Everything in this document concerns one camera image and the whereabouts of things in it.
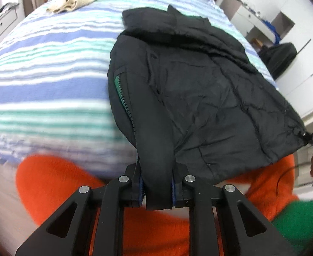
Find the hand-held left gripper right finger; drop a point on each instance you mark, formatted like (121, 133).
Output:
(180, 194)

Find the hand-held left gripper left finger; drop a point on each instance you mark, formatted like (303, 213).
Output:
(131, 192)

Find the black puffer jacket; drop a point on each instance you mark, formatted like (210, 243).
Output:
(199, 98)

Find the dark clothes pile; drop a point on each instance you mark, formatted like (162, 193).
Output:
(2, 9)

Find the person's orange pants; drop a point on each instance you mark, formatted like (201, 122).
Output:
(60, 186)

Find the black bag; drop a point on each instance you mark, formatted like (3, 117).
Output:
(281, 58)

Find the person's green top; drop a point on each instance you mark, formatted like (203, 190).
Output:
(305, 218)

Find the white wardrobe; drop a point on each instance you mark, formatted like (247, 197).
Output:
(305, 32)

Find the blue cloth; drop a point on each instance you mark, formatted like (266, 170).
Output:
(275, 33)

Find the wooden chair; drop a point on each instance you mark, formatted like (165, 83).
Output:
(257, 42)

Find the bed with striped sheet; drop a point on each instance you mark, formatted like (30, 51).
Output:
(52, 85)

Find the white desk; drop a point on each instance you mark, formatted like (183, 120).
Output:
(241, 16)

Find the small desk clutter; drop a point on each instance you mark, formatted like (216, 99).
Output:
(248, 4)

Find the white low cabinet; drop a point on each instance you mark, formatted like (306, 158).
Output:
(2, 26)

